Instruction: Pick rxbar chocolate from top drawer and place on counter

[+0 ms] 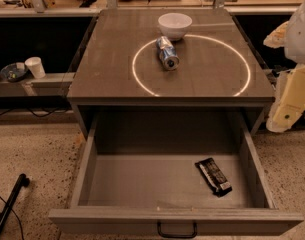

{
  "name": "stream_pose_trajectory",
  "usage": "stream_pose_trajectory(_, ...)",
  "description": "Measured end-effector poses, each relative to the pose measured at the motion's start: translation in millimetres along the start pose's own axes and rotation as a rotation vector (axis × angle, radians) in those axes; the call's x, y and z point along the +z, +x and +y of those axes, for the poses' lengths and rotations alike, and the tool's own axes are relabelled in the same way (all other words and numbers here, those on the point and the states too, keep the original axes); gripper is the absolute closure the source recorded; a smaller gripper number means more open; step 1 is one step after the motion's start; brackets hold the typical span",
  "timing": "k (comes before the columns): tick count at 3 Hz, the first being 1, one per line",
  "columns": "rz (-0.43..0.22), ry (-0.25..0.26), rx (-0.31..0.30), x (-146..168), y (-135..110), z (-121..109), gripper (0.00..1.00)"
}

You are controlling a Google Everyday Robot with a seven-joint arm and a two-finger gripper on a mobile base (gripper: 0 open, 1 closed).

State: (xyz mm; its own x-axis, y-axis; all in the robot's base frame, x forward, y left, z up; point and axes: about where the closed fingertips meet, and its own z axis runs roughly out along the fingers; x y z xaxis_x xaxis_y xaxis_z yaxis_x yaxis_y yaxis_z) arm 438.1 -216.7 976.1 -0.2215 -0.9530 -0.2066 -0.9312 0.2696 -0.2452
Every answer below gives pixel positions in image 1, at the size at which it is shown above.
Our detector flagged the black drawer handle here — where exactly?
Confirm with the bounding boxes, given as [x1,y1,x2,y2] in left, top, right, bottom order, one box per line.
[157,222,198,239]

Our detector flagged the grey cabinet with counter top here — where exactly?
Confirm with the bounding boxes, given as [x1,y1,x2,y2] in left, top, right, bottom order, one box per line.
[68,8,274,133]

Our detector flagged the white bowl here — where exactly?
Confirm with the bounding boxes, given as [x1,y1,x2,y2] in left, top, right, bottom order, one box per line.
[158,13,192,41]

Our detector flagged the black rxbar chocolate bar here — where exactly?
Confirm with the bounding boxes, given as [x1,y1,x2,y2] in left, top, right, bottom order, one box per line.
[195,158,232,197]

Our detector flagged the dark round dish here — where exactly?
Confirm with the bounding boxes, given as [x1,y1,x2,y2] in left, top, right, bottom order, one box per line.
[0,62,28,83]

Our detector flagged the low grey side shelf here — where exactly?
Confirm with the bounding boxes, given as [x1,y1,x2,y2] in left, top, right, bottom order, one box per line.
[0,73,74,97]

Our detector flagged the white paper cup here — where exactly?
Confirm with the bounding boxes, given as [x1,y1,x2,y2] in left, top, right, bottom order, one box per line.
[25,57,46,79]

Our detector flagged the black pole on floor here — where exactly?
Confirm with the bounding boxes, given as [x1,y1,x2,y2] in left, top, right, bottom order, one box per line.
[0,174,30,235]

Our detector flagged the crushed blue silver can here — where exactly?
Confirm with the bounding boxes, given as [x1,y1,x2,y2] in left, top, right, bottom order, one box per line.
[156,36,179,71]

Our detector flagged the open grey top drawer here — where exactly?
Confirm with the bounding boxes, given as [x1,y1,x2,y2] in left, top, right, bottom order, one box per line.
[49,107,303,236]

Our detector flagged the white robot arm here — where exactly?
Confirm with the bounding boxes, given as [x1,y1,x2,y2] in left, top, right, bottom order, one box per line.
[263,0,305,133]

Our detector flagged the black cable on floor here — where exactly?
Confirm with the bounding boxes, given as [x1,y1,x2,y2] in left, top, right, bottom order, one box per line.
[0,169,26,240]

